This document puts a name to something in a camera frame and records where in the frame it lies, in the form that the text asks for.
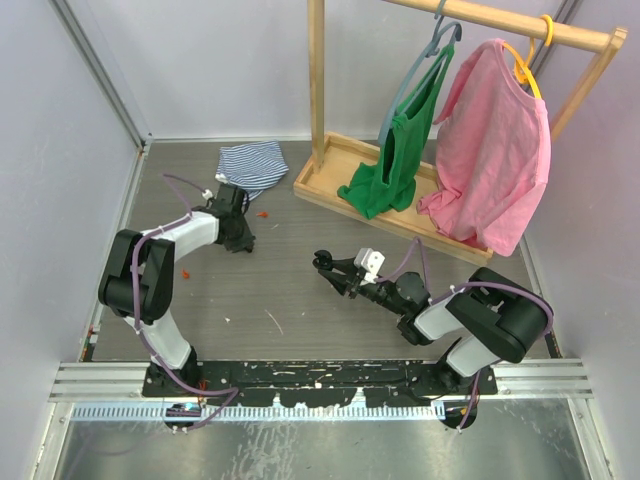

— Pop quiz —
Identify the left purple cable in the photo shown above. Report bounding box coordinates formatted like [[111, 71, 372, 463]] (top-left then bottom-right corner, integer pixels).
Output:
[[130, 172, 241, 432]]

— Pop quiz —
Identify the black earbud charging case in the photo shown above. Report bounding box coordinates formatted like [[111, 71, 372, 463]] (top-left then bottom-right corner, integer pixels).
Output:
[[312, 250, 334, 271]]

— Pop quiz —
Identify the aluminium rail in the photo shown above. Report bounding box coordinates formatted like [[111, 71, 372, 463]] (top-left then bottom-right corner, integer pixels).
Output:
[[49, 359, 594, 402]]

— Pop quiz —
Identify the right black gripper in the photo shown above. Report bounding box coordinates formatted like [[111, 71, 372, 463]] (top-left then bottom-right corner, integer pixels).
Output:
[[319, 255, 407, 316]]

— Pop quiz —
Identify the blue clothes hanger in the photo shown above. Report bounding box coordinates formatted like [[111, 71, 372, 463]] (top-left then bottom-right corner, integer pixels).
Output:
[[378, 0, 463, 151]]

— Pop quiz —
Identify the blue striped folded cloth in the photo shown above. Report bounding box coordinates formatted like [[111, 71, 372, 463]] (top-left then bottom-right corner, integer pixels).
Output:
[[215, 141, 289, 201]]

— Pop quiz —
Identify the pink t-shirt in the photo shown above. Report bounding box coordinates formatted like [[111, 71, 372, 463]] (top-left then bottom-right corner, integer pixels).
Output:
[[416, 39, 551, 256]]

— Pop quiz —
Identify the wooden clothes rack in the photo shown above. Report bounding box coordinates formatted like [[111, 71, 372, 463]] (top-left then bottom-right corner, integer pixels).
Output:
[[294, 1, 628, 266]]

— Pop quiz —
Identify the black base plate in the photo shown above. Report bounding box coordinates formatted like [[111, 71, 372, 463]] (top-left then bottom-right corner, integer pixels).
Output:
[[142, 358, 497, 407]]

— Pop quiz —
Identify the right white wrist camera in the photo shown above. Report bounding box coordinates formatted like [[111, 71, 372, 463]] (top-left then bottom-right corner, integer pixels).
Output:
[[354, 248, 385, 284]]

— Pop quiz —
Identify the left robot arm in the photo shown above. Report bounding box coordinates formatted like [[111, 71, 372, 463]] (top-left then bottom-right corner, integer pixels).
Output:
[[98, 184, 255, 396]]

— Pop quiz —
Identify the yellow clothes hanger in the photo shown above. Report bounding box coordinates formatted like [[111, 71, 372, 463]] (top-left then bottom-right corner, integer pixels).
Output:
[[502, 14, 554, 99]]

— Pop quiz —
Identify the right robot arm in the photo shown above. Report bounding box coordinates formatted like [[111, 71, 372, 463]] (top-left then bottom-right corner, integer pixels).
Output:
[[313, 248, 554, 394]]

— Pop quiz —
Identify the green tank top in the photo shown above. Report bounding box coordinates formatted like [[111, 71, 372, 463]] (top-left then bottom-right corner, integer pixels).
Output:
[[337, 45, 455, 219]]

